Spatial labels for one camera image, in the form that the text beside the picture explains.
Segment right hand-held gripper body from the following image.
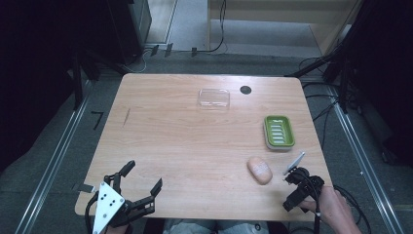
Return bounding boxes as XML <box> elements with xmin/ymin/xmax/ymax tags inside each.
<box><xmin>282</xmin><ymin>150</ymin><xmax>326</xmax><ymax>204</ymax></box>

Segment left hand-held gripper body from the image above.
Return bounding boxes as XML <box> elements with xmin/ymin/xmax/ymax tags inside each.
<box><xmin>92</xmin><ymin>180</ymin><xmax>140</xmax><ymax>234</ymax></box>

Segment person's left hand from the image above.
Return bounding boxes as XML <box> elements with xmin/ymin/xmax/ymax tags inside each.
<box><xmin>105</xmin><ymin>224</ymin><xmax>131</xmax><ymax>234</ymax></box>

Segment person's right hand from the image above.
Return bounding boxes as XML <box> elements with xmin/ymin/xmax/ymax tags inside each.
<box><xmin>298</xmin><ymin>185</ymin><xmax>348</xmax><ymax>227</ymax></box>

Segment beige soap bar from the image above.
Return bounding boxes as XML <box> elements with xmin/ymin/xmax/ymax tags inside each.
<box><xmin>246</xmin><ymin>156</ymin><xmax>274</xmax><ymax>186</ymax></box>

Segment green soap dish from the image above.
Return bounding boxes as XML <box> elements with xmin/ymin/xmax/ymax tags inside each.
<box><xmin>262</xmin><ymin>115</ymin><xmax>296</xmax><ymax>151</ymax></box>

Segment person's legs in jeans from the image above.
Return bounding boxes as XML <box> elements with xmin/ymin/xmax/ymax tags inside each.
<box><xmin>162</xmin><ymin>218</ymin><xmax>271</xmax><ymax>234</ymax></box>

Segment black metal stand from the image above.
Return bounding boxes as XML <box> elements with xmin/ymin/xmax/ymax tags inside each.
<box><xmin>66</xmin><ymin>48</ymin><xmax>102</xmax><ymax>111</ymax></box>

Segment clear plastic lid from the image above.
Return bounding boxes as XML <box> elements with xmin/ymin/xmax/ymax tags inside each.
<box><xmin>197</xmin><ymin>88</ymin><xmax>232</xmax><ymax>110</ymax></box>

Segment black tripod stand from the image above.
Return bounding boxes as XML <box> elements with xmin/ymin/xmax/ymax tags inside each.
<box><xmin>284</xmin><ymin>32</ymin><xmax>355</xmax><ymax>115</ymax></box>

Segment black cabinet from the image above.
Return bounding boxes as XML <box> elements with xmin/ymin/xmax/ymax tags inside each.
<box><xmin>105</xmin><ymin>0</ymin><xmax>153</xmax><ymax>65</ymax></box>

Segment light wooden shelf unit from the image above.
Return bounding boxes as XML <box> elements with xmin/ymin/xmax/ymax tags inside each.
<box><xmin>206</xmin><ymin>0</ymin><xmax>363</xmax><ymax>57</ymax></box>

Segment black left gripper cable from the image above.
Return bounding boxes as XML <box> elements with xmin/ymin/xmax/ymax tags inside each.
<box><xmin>84</xmin><ymin>192</ymin><xmax>99</xmax><ymax>234</ymax></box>

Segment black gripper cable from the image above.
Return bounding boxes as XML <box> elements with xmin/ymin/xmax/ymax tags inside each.
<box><xmin>312</xmin><ymin>184</ymin><xmax>373</xmax><ymax>234</ymax></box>
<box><xmin>84</xmin><ymin>192</ymin><xmax>99</xmax><ymax>234</ymax></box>

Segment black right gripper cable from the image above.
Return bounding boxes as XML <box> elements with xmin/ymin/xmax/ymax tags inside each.
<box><xmin>312</xmin><ymin>184</ymin><xmax>373</xmax><ymax>234</ymax></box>

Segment metal floor rail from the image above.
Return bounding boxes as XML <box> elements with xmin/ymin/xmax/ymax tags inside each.
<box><xmin>329</xmin><ymin>94</ymin><xmax>407</xmax><ymax>234</ymax></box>
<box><xmin>14</xmin><ymin>79</ymin><xmax>94</xmax><ymax>234</ymax></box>

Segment black floor cable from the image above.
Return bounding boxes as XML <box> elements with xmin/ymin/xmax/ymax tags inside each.
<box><xmin>311</xmin><ymin>97</ymin><xmax>339</xmax><ymax>151</ymax></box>

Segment white floor cable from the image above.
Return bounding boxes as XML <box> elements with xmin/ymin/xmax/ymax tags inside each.
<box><xmin>125</xmin><ymin>48</ymin><xmax>154</xmax><ymax>74</ymax></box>

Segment black hanging cable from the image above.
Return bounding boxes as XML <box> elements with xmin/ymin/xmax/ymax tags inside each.
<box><xmin>194</xmin><ymin>0</ymin><xmax>228</xmax><ymax>55</ymax></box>

